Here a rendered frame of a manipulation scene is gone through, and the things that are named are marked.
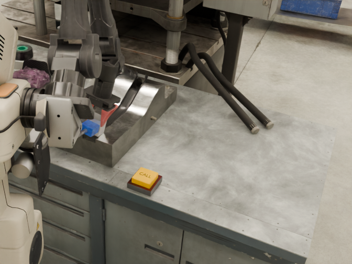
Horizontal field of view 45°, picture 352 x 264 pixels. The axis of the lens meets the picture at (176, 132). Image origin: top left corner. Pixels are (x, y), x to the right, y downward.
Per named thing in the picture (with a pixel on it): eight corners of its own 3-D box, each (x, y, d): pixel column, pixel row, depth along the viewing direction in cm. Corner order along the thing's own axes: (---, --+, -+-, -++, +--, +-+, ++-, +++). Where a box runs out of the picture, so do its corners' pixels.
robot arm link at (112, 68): (97, 58, 119) (117, 65, 119) (104, 51, 125) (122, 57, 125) (92, 80, 122) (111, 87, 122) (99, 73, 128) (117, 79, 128)
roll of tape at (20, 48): (36, 54, 173) (35, 46, 171) (26, 62, 166) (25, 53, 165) (19, 51, 174) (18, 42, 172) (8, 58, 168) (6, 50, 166)
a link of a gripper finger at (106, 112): (94, 116, 134) (100, 89, 130) (113, 125, 133) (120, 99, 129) (82, 123, 129) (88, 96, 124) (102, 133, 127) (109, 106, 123)
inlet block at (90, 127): (80, 148, 123) (84, 132, 121) (66, 141, 124) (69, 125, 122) (103, 132, 135) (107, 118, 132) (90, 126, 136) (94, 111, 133)
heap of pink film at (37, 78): (32, 111, 147) (29, 91, 142) (-19, 105, 148) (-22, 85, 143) (57, 78, 168) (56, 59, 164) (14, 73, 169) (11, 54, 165)
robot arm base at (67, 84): (29, 100, 86) (88, 105, 87) (36, 64, 89) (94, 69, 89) (40, 115, 94) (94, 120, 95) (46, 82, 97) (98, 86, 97)
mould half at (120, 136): (112, 167, 135) (112, 132, 127) (44, 143, 142) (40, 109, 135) (176, 100, 173) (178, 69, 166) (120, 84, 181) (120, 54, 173)
